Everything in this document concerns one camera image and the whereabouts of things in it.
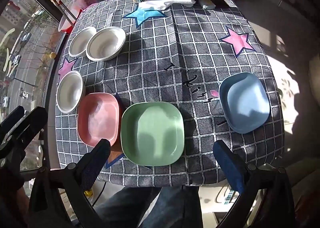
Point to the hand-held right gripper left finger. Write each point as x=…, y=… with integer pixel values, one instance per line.
x=96, y=165

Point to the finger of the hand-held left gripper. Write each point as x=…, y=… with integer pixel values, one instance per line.
x=11, y=123
x=32, y=124

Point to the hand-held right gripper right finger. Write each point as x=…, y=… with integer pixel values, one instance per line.
x=228, y=163

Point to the pink square plate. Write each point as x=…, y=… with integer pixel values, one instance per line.
x=97, y=118

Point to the blue square plate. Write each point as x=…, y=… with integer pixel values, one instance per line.
x=246, y=104

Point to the green square plate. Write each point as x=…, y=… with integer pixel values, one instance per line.
x=152, y=133

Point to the white power strip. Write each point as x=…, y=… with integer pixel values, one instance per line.
x=226, y=196

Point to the person's jeans legs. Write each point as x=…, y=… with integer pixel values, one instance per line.
x=150, y=205

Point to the small yellow ball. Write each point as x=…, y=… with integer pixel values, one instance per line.
x=52, y=55

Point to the metal pole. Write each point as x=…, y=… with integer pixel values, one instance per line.
x=61, y=6

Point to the pink plastic basin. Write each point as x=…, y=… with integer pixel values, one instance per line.
x=80, y=5

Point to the grey checkered star tablecloth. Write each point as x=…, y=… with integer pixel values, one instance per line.
x=162, y=50

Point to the small pale packet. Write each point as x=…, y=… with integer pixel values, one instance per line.
x=207, y=4

